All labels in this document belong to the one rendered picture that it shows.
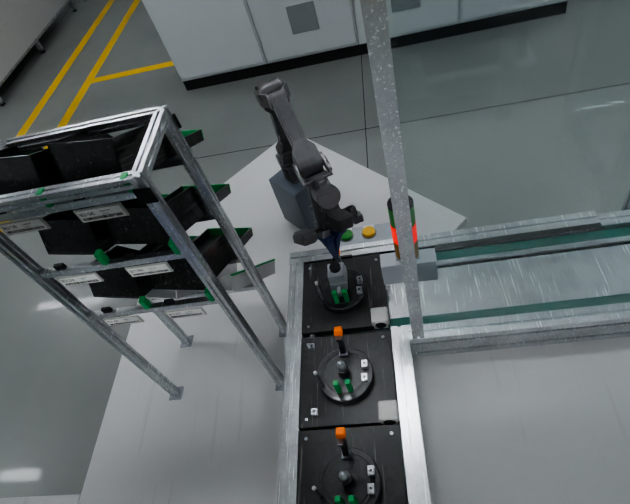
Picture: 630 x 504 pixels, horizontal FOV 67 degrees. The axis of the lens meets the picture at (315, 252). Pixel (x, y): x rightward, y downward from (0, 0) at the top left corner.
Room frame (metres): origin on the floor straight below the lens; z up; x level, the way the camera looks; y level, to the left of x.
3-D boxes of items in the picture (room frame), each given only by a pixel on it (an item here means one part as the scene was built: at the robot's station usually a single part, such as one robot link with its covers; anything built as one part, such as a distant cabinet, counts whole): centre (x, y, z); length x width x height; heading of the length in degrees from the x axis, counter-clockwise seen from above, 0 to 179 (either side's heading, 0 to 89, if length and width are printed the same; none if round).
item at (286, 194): (1.23, -0.03, 0.96); 0.14 x 0.14 x 0.20; 27
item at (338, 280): (0.77, -0.03, 1.06); 0.08 x 0.04 x 0.07; 164
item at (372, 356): (0.53, 0.04, 1.01); 0.24 x 0.24 x 0.13; 74
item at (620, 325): (0.67, -0.32, 0.91); 0.84 x 0.28 x 0.10; 74
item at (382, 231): (0.96, -0.18, 0.93); 0.21 x 0.07 x 0.06; 74
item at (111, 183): (0.76, 0.35, 1.26); 0.36 x 0.21 x 0.80; 74
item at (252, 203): (1.20, 0.01, 0.84); 0.90 x 0.70 x 0.03; 27
